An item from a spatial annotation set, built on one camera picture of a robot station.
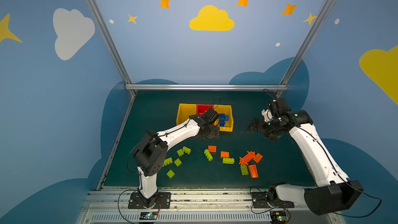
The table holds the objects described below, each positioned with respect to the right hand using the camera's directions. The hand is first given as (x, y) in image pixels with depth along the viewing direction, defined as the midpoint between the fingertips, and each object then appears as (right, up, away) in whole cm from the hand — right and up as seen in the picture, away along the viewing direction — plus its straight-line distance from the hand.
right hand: (257, 130), depth 76 cm
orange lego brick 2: (-14, -16, +12) cm, 25 cm away
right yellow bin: (-10, +10, +28) cm, 32 cm away
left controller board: (-53, -39, -5) cm, 66 cm away
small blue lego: (-14, +1, +27) cm, 30 cm away
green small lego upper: (-40, -15, +13) cm, 45 cm away
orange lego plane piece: (-3, -18, +10) cm, 21 cm away
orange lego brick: (-21, -14, +15) cm, 29 cm away
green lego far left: (-47, -19, +8) cm, 51 cm away
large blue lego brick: (-12, +4, +29) cm, 32 cm away
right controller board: (+9, -40, -4) cm, 41 cm away
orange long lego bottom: (0, -23, +6) cm, 24 cm away
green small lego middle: (-41, -20, +10) cm, 47 cm away
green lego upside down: (-4, -23, +8) cm, 25 cm away
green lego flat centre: (-12, -19, +10) cm, 25 cm away
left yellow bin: (-39, +9, +31) cm, 51 cm away
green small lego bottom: (-44, -25, +6) cm, 51 cm away
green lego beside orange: (-36, -14, +13) cm, 41 cm away
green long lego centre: (-24, -16, +12) cm, 31 cm away
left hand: (-20, -5, +12) cm, 24 cm away
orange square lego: (+5, -18, +12) cm, 22 cm away
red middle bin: (-28, +10, +29) cm, 42 cm away
